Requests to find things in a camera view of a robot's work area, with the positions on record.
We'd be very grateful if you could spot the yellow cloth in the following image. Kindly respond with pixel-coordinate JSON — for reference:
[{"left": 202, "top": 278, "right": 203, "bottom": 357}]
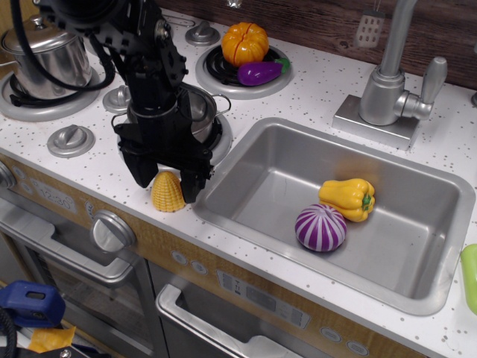
[{"left": 28, "top": 326, "right": 76, "bottom": 354}]

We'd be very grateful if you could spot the black cable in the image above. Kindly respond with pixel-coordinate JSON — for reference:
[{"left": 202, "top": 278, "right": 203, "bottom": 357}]
[{"left": 9, "top": 0, "right": 116, "bottom": 92}]

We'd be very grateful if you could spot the grey stove knob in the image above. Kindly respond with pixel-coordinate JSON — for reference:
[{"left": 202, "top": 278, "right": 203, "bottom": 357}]
[
  {"left": 47, "top": 125, "right": 95, "bottom": 158},
  {"left": 185, "top": 21, "right": 221, "bottom": 46},
  {"left": 102, "top": 85, "right": 131, "bottom": 114}
]

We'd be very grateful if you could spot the yellow toy bell pepper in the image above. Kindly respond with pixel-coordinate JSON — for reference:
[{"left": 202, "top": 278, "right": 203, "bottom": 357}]
[{"left": 318, "top": 178, "right": 375, "bottom": 222}]

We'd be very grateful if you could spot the green plastic object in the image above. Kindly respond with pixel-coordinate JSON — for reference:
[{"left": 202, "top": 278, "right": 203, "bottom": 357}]
[{"left": 461, "top": 244, "right": 477, "bottom": 315}]

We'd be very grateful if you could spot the silver toy faucet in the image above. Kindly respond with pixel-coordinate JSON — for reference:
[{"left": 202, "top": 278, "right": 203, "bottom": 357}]
[{"left": 332, "top": 1, "right": 448, "bottom": 151}]

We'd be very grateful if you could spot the stove burner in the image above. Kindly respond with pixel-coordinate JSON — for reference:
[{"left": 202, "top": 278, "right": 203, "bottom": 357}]
[
  {"left": 1, "top": 72, "right": 99, "bottom": 122},
  {"left": 117, "top": 121, "right": 231, "bottom": 172},
  {"left": 195, "top": 45, "right": 292, "bottom": 100}
]

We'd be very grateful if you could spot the large steel pot with lid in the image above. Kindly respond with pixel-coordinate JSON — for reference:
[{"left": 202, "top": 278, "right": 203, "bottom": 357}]
[{"left": 1, "top": 15, "right": 92, "bottom": 100}]

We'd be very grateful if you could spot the purple toy eggplant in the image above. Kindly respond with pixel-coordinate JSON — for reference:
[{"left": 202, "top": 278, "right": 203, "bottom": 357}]
[{"left": 237, "top": 58, "right": 291, "bottom": 87}]

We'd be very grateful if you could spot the grey middle stove knob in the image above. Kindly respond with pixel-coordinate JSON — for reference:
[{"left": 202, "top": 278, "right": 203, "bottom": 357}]
[{"left": 102, "top": 85, "right": 131, "bottom": 114}]

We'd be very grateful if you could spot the dishwasher door with handle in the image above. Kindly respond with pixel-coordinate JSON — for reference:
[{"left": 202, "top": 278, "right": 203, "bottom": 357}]
[{"left": 147, "top": 259, "right": 411, "bottom": 358}]

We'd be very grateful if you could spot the orange toy pumpkin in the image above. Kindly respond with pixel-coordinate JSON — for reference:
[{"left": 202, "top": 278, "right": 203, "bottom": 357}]
[{"left": 221, "top": 22, "right": 269, "bottom": 67}]

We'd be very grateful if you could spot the grey back stove knob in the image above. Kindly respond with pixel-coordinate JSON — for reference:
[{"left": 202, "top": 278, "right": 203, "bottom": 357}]
[{"left": 185, "top": 21, "right": 221, "bottom": 46}]

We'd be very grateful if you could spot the oven door with handle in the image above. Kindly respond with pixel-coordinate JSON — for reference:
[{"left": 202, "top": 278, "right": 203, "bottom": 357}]
[{"left": 1, "top": 199, "right": 168, "bottom": 357}]

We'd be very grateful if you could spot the yellow toy corn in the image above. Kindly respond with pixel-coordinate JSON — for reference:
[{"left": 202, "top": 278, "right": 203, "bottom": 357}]
[{"left": 151, "top": 171, "right": 186, "bottom": 213}]

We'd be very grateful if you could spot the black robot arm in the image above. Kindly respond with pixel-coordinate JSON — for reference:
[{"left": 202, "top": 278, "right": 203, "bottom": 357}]
[{"left": 37, "top": 1, "right": 212, "bottom": 204}]

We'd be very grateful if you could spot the grey front stove knob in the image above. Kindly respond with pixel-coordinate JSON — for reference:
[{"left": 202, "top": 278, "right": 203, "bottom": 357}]
[{"left": 47, "top": 125, "right": 95, "bottom": 158}]

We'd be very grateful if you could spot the blue clamp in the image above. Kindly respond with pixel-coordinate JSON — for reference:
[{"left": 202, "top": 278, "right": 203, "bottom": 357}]
[{"left": 1, "top": 280, "right": 66, "bottom": 328}]

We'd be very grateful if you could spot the silver sink basin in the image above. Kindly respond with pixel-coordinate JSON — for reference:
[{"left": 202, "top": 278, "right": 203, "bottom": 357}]
[{"left": 193, "top": 118, "right": 476, "bottom": 315}]

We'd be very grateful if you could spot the small steel pan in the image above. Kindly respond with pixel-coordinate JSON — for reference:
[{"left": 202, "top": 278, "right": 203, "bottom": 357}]
[{"left": 113, "top": 83, "right": 230, "bottom": 148}]

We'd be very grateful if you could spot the front right stove burner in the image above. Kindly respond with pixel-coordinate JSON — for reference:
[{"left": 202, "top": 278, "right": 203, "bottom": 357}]
[{"left": 117, "top": 121, "right": 231, "bottom": 172}]

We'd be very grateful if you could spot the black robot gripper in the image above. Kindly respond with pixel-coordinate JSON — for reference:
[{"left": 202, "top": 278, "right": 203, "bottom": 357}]
[{"left": 113, "top": 100, "right": 212, "bottom": 204}]

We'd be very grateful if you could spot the front left stove burner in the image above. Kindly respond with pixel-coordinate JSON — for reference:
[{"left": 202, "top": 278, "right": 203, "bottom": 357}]
[{"left": 1, "top": 72, "right": 99, "bottom": 122}]

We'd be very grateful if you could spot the hanging metal spatula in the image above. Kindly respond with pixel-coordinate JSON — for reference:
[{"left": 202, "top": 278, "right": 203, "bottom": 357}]
[{"left": 353, "top": 1, "right": 385, "bottom": 48}]

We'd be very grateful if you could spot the back right stove burner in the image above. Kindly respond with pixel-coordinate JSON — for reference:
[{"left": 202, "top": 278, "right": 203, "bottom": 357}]
[{"left": 195, "top": 45, "right": 292, "bottom": 100}]

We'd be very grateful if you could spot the silver oven dial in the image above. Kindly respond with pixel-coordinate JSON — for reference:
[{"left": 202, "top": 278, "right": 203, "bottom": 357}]
[{"left": 89, "top": 210, "right": 136, "bottom": 254}]

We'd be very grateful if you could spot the purple striped toy onion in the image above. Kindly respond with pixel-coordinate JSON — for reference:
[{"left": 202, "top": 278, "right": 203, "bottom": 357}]
[{"left": 294, "top": 204, "right": 347, "bottom": 252}]

